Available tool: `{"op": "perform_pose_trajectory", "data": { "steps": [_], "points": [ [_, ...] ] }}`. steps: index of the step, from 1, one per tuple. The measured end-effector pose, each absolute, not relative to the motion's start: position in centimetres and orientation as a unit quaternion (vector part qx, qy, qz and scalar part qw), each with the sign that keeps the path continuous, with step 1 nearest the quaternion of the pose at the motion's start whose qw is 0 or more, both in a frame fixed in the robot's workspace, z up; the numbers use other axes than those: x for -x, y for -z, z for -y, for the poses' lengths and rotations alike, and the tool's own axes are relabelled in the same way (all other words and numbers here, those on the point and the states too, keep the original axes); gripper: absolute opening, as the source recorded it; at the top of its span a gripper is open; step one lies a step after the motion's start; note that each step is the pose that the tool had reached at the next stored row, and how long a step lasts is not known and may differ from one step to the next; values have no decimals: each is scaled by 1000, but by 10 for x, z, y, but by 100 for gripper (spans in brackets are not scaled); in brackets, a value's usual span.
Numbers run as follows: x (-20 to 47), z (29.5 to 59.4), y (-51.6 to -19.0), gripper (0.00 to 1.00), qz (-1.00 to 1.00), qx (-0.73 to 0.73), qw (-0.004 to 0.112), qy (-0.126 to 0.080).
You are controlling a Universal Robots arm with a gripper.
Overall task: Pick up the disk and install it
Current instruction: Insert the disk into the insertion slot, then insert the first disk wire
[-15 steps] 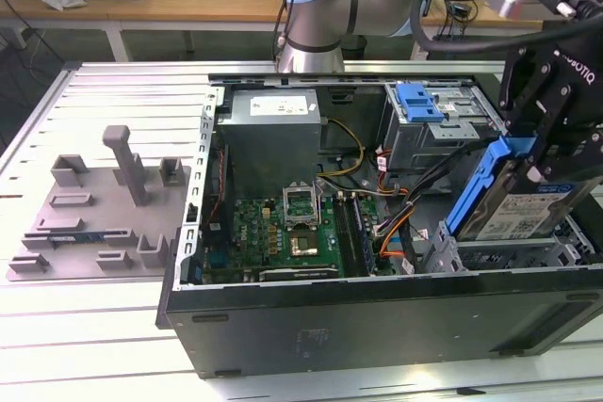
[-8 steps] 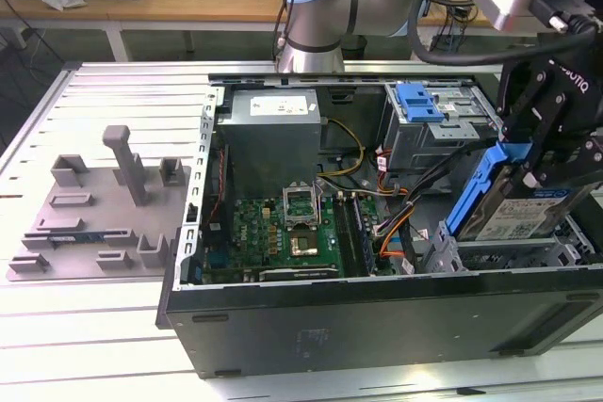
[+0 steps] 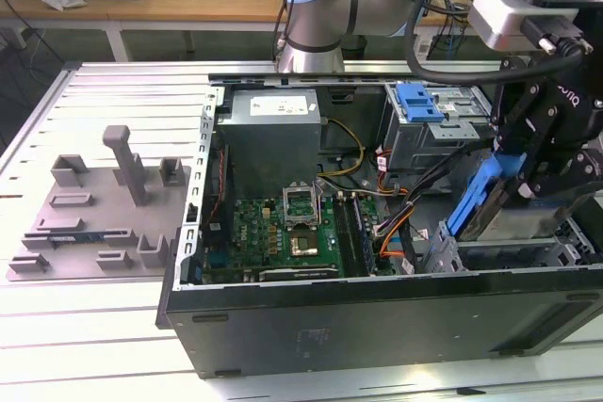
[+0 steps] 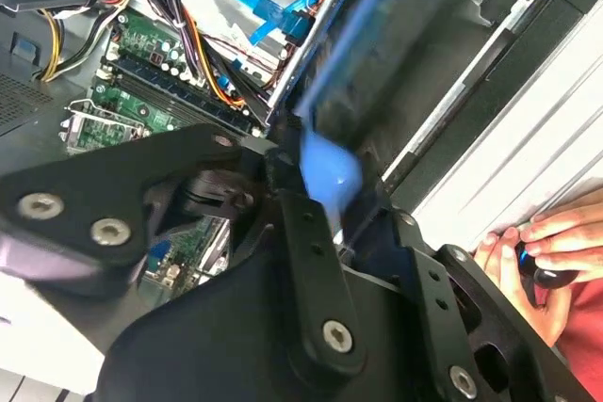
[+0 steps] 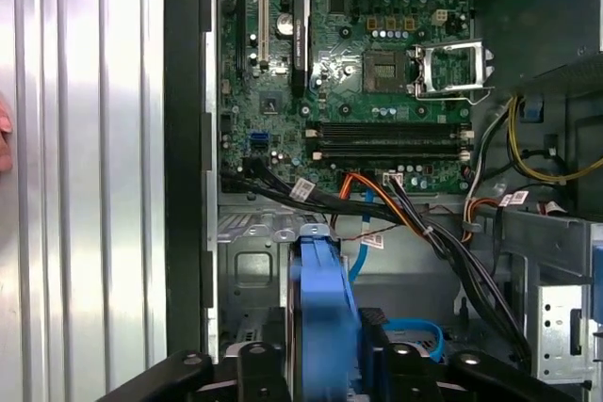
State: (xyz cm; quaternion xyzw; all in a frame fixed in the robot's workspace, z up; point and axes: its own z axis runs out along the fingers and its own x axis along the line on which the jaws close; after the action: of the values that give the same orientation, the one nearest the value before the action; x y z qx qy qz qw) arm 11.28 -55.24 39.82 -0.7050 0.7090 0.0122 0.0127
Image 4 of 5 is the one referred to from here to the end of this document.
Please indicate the person's right hand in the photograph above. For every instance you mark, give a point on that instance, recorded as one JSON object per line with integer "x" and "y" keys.
{"x": 570, "y": 232}

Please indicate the hard disk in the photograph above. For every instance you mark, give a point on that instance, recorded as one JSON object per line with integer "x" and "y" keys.
{"x": 391, "y": 44}

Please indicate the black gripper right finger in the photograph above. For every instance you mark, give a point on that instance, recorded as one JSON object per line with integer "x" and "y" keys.
{"x": 443, "y": 331}

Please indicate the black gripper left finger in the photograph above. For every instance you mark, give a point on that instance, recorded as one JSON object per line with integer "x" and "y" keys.
{"x": 94, "y": 185}

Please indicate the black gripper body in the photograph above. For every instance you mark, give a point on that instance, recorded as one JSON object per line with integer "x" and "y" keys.
{"x": 226, "y": 326}

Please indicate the person's left hand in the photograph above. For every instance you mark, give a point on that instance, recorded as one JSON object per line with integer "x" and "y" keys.
{"x": 509, "y": 279}

